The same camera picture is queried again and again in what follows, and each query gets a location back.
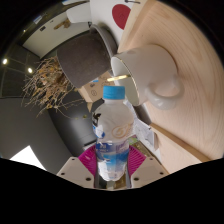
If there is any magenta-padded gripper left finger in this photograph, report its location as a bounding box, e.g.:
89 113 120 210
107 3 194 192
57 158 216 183
56 144 98 189

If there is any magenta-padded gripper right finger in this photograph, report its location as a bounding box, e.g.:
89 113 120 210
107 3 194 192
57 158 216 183
126 144 169 189

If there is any clear blue-capped drink bottle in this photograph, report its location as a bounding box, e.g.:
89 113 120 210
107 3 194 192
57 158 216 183
91 85 135 183

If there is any long ceiling light strip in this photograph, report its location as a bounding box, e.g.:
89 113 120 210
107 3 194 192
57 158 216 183
9 145 48 172

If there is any wooden stick in mug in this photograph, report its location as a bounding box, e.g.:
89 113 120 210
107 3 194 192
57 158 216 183
107 73 132 83

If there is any white ceramic mug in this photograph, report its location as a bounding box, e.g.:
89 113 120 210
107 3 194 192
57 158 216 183
109 44 185 111

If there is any dried plant in grey pot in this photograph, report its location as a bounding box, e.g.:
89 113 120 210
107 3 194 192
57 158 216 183
22 31 113 118

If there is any grey plant saucer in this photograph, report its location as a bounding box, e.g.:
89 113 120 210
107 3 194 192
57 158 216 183
89 23 118 58

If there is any brown wooden figure sculpture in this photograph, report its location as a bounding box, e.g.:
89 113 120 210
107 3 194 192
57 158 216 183
54 18 72 30

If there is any flat round red coaster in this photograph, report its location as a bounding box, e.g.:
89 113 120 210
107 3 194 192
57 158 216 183
111 3 132 30

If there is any white plastic chair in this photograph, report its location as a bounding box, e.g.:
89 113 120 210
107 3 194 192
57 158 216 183
65 2 93 24

